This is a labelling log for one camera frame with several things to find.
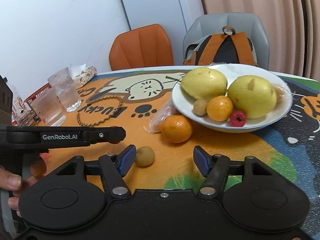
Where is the brown longan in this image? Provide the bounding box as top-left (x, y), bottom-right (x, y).
top-left (192, 99), bottom-right (208, 116)
top-left (135, 146), bottom-right (155, 167)

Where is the orange tangerine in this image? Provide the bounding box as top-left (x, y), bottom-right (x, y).
top-left (161, 115), bottom-right (193, 144)

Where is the plastic-wrapped pink fruit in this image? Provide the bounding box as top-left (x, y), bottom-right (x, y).
top-left (145, 99), bottom-right (178, 134)

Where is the left hand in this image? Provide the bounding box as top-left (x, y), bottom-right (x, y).
top-left (1, 153), bottom-right (47, 217)

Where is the clear plastic bottle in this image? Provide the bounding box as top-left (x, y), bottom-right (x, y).
top-left (5, 78), bottom-right (35, 126)

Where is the clear glass front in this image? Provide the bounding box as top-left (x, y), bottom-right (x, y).
top-left (31, 88), bottom-right (66, 126)

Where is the clear glass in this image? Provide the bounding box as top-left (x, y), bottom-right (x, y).
top-left (31, 88), bottom-right (66, 126)
top-left (48, 68), bottom-right (81, 112)

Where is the red plastic basket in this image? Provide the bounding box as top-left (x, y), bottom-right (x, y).
top-left (24, 83), bottom-right (51, 109)

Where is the clear glass rear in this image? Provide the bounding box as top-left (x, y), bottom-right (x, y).
top-left (48, 68), bottom-right (81, 112)

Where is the small orange in plate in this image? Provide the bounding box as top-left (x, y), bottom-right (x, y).
top-left (206, 95), bottom-right (234, 122)

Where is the yellow pear right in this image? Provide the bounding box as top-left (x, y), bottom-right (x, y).
top-left (227, 75), bottom-right (277, 119)

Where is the yellow pear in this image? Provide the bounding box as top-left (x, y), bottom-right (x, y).
top-left (181, 67), bottom-right (228, 101)
top-left (227, 75), bottom-right (277, 119)

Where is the white plate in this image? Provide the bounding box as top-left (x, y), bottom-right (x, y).
top-left (171, 64), bottom-right (293, 133)

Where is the cartoon cat table mat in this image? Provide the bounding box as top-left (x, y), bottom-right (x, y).
top-left (44, 75), bottom-right (319, 239)

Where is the yellow pear left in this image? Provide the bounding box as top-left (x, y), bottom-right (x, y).
top-left (181, 67), bottom-right (228, 101)

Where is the orange black backpack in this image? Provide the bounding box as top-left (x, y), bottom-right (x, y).
top-left (183, 26), bottom-right (258, 67)

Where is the orange chair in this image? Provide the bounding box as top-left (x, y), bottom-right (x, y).
top-left (109, 24), bottom-right (174, 70)

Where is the grey chair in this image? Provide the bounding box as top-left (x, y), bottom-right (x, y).
top-left (183, 12), bottom-right (270, 69)

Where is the pink curtain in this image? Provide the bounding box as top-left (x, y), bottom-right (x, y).
top-left (195, 0), bottom-right (320, 81)

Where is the white refrigerator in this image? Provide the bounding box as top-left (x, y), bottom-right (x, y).
top-left (122, 0), bottom-right (204, 42)

